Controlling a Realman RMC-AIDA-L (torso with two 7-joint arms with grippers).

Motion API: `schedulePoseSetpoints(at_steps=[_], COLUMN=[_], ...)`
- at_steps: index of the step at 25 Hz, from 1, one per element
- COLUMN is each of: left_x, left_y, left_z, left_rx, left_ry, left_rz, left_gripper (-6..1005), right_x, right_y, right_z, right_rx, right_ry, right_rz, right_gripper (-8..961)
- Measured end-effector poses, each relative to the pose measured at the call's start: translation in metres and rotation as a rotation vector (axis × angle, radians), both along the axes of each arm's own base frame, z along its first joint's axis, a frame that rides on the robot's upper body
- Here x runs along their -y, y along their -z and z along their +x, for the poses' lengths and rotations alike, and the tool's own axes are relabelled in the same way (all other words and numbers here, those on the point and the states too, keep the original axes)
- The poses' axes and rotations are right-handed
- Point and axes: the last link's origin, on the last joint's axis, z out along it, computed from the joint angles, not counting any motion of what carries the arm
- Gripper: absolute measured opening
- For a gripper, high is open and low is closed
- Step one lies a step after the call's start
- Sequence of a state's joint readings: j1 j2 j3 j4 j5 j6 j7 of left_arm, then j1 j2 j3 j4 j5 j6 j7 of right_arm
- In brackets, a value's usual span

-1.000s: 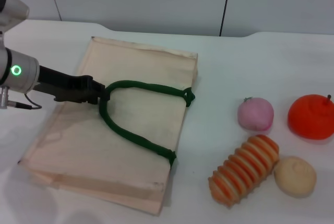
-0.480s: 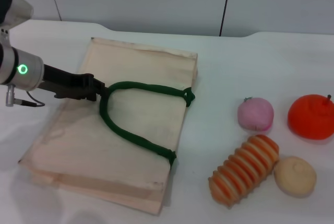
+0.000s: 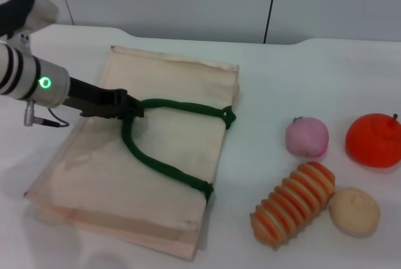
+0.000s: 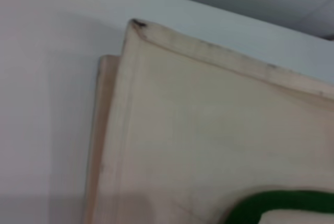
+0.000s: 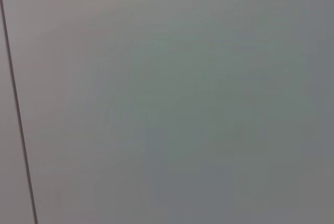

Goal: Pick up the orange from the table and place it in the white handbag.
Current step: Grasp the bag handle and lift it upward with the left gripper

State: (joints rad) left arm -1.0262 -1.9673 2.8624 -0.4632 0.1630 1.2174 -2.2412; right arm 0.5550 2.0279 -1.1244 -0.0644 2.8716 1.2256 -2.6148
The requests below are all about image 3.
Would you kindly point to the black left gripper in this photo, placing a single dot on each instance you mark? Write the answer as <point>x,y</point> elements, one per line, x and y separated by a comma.
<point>91,99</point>

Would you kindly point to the orange toy fruit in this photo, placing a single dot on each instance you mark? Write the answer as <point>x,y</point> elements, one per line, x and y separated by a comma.
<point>369,143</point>

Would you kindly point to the pink toy peach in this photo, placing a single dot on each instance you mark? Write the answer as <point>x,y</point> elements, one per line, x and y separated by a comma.
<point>307,137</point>

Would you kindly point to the striped orange bread loaf toy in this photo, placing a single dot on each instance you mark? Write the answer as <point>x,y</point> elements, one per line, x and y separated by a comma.
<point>291,206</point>

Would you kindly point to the beige round bun toy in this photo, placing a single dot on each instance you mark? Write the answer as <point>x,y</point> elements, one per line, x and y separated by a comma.
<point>354,212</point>

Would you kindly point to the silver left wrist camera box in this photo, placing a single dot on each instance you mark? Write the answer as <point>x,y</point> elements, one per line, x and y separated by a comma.
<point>31,12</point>

